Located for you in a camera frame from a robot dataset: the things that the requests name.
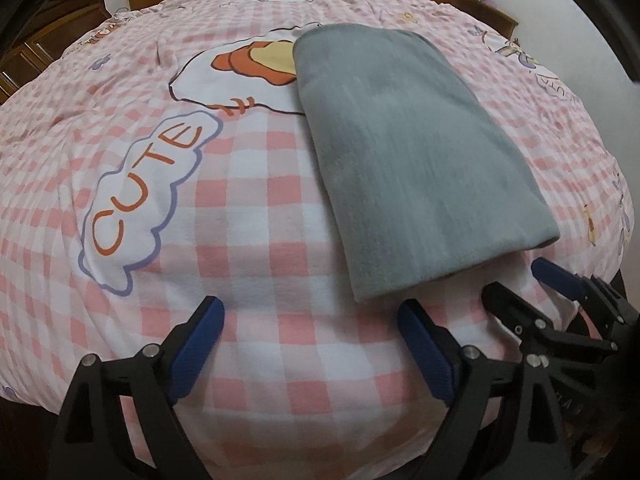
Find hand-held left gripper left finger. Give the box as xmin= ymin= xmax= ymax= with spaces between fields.
xmin=50 ymin=296 xmax=225 ymax=480

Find wooden cabinet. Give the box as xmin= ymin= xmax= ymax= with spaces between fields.
xmin=0 ymin=0 xmax=109 ymax=107

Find pink checked printed blanket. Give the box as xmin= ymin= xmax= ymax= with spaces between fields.
xmin=0 ymin=0 xmax=636 ymax=480

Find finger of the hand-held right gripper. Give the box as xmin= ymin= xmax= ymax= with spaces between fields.
xmin=531 ymin=258 xmax=639 ymax=329
xmin=481 ymin=282 xmax=552 ymax=349

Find grey pants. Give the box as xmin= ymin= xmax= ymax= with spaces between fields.
xmin=292 ymin=22 xmax=562 ymax=304

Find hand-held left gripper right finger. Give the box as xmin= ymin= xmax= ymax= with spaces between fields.
xmin=397 ymin=299 xmax=574 ymax=480

